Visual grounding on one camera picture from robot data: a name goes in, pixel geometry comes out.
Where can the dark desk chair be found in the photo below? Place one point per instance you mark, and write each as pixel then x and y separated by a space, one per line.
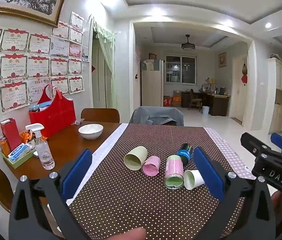
pixel 195 100

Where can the window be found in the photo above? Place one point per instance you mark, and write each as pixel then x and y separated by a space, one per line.
pixel 181 68

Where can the grey jacket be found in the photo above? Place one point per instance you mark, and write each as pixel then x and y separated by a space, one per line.
pixel 156 113

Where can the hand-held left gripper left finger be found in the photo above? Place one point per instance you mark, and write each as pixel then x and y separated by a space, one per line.
pixel 77 172

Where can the brown polka-dot tablecloth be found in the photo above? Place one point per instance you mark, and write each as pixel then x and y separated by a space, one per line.
pixel 136 200

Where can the white refrigerator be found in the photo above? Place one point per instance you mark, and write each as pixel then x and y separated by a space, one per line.
pixel 152 87

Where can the dark blue can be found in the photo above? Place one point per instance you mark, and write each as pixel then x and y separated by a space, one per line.
pixel 184 153

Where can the pale blue trash bin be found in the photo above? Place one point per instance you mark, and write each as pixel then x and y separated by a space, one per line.
pixel 205 110

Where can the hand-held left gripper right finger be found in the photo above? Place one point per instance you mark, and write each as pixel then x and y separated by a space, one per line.
pixel 208 172

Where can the clear spray bottle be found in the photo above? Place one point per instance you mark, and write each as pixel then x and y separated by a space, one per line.
pixel 43 152

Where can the orange snack bag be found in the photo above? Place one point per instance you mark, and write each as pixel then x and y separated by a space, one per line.
pixel 27 137

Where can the brown cardboard box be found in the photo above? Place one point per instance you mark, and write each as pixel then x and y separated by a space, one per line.
pixel 176 98

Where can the white bowl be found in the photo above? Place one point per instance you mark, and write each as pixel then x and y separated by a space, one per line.
pixel 90 131

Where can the framed wall picture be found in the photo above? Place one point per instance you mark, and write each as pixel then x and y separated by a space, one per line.
pixel 222 59

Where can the ceiling fan lamp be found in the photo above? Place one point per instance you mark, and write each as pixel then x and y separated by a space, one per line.
pixel 188 45

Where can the white cup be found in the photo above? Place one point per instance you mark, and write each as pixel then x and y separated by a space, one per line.
pixel 193 178

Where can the pink and green cup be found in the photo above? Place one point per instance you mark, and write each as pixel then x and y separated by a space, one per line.
pixel 174 171

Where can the dark wooden desk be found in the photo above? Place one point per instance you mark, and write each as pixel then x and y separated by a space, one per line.
pixel 218 103

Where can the red tote bag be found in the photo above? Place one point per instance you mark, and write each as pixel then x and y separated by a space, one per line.
pixel 56 116

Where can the green tray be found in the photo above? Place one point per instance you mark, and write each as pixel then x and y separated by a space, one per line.
pixel 18 164

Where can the pale green cup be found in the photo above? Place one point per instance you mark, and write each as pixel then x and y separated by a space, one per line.
pixel 134 158

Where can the person's left hand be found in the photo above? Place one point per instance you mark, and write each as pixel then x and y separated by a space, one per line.
pixel 133 234

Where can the group of wall certificates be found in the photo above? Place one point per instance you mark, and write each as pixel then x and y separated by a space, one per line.
pixel 38 65

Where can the wooden chair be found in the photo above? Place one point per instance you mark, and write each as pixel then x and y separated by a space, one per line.
pixel 99 115

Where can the orange can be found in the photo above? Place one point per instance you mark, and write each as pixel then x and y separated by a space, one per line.
pixel 4 146

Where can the green door curtain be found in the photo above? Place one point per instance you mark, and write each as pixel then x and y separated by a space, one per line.
pixel 108 62

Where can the white door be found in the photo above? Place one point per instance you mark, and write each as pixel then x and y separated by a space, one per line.
pixel 238 92

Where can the red cardboard box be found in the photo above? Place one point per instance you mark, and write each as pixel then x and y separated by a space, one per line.
pixel 167 101

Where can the red door ornament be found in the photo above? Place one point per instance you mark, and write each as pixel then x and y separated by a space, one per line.
pixel 244 73

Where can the blue tissue pack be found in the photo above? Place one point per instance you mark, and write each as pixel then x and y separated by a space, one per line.
pixel 18 152

